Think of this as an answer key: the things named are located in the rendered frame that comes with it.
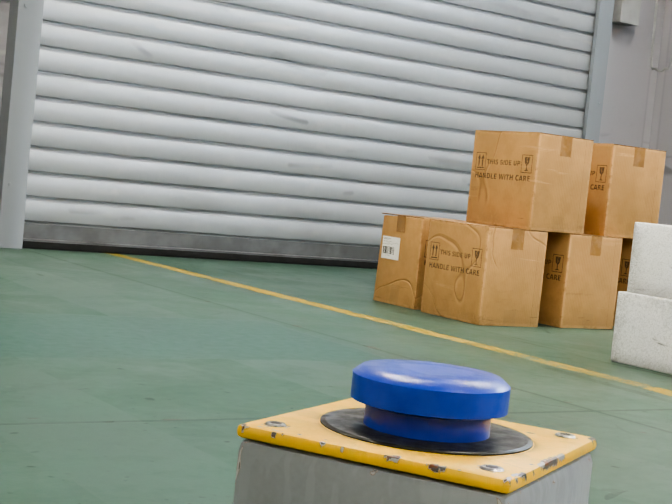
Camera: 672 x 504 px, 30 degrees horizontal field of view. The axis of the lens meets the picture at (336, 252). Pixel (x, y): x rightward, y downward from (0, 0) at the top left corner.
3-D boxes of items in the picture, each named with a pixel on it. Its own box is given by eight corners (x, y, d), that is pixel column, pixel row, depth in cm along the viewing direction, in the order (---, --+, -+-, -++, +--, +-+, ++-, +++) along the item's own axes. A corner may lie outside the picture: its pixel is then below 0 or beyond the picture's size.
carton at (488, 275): (538, 327, 390) (548, 231, 389) (478, 325, 377) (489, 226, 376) (477, 313, 415) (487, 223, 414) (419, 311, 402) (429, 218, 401)
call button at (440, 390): (468, 477, 29) (478, 390, 29) (317, 446, 31) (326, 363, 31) (524, 453, 33) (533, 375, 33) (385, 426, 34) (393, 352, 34)
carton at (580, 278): (613, 329, 409) (623, 238, 408) (560, 328, 396) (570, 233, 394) (549, 316, 434) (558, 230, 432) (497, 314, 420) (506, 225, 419)
